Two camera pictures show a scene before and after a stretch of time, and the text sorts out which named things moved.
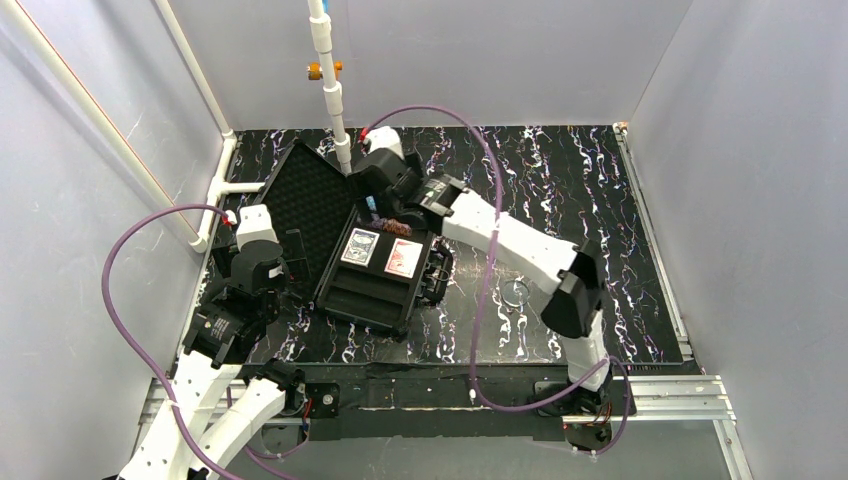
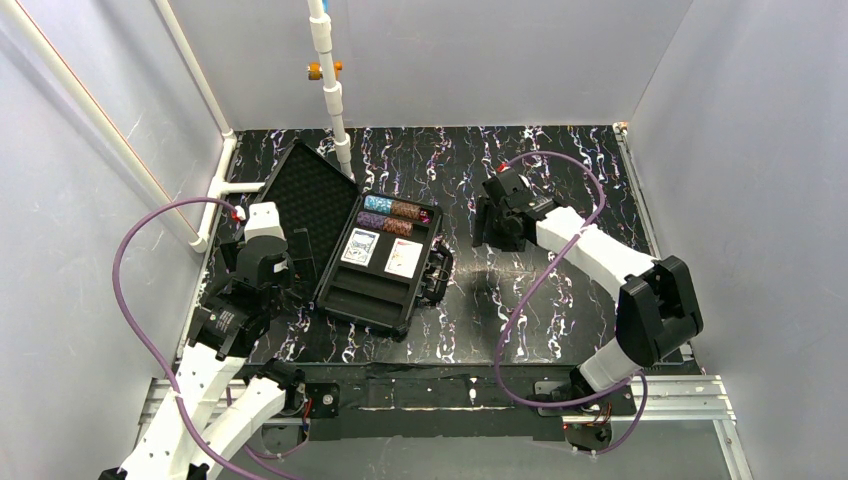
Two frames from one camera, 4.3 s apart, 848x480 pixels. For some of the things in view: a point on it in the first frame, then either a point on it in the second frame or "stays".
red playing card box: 403,258 stays
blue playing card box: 360,247 stays
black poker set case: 355,259 stays
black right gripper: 382,196 to 490,221
